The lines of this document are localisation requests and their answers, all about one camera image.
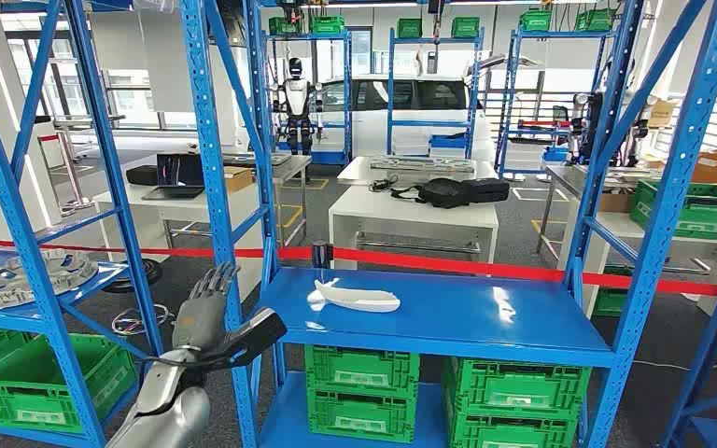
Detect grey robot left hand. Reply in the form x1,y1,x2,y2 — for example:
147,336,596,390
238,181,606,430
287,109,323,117
169,261,289,373

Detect white plastic car part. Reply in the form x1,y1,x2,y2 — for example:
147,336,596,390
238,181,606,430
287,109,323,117
306,278,401,315

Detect silver cast metal part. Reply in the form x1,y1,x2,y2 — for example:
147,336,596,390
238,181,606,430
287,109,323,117
0,248,100,311

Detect blue metal shelf rack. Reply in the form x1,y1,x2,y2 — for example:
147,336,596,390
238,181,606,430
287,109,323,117
0,0,165,448
495,25,617,177
177,0,717,448
660,231,717,448
387,27,485,161
264,27,354,167

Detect black round base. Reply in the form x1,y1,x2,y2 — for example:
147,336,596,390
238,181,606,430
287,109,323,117
101,258,163,295

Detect white table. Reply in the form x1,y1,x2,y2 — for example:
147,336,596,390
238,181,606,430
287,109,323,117
92,163,267,304
329,184,500,272
555,197,717,323

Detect small cardboard box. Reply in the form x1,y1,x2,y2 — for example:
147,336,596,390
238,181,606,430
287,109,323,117
597,191,636,215
222,166,255,194

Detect black laptop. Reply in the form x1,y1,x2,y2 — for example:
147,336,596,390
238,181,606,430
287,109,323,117
141,152,206,201

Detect black carry case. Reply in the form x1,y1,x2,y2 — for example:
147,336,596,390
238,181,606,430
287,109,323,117
125,164,160,187
462,177,512,205

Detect grey metal panel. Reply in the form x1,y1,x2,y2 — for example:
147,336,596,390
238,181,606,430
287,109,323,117
222,152,291,168
369,155,477,175
599,166,666,189

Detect steel trolley table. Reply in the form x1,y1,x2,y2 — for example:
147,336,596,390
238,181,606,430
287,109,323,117
34,114,128,215

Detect red barrier tape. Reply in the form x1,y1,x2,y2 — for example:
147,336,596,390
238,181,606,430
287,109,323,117
0,235,717,300

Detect black white humanoid robot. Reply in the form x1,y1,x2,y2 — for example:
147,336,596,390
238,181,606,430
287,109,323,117
567,91,652,168
272,57,325,157

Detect white car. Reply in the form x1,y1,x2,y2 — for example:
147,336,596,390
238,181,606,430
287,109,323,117
305,74,497,163

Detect white storage bin stack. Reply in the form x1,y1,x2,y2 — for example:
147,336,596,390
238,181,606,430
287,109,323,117
390,133,432,157

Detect black hanging pendant control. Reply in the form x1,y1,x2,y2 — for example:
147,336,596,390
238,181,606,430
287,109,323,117
426,0,446,76

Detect large cardboard box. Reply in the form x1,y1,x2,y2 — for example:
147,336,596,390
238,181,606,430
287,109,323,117
691,149,717,187
646,98,679,130

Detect coiled floor cable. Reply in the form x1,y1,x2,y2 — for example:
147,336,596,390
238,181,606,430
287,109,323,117
110,302,176,338

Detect black barrier post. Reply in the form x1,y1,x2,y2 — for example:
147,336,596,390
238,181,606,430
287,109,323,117
311,240,333,270

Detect white floor cable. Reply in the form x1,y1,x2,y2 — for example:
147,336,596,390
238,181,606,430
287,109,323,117
633,360,717,376

